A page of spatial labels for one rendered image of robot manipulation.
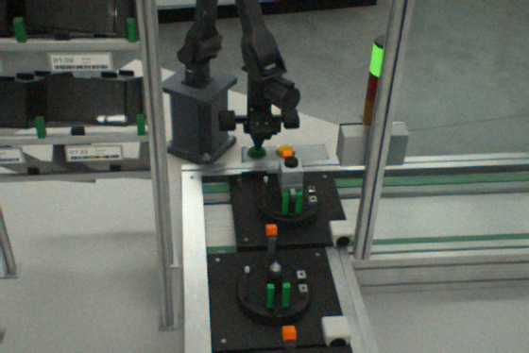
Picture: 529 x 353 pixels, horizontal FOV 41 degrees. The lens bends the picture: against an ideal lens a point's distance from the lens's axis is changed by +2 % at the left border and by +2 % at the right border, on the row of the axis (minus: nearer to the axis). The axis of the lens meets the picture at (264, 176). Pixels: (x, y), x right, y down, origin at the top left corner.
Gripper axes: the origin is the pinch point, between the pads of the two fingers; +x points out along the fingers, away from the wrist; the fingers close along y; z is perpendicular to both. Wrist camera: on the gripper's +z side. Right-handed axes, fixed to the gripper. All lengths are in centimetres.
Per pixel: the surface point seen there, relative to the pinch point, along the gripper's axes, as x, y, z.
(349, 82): 101, 75, -201
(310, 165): 5.1, 12.1, 5.0
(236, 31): 101, 17, -269
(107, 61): -43, -28, 43
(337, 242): 3.8, 13.0, 33.4
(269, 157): 4.9, 2.8, 1.3
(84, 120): -30, -33, 38
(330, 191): 3.9, 14.6, 16.6
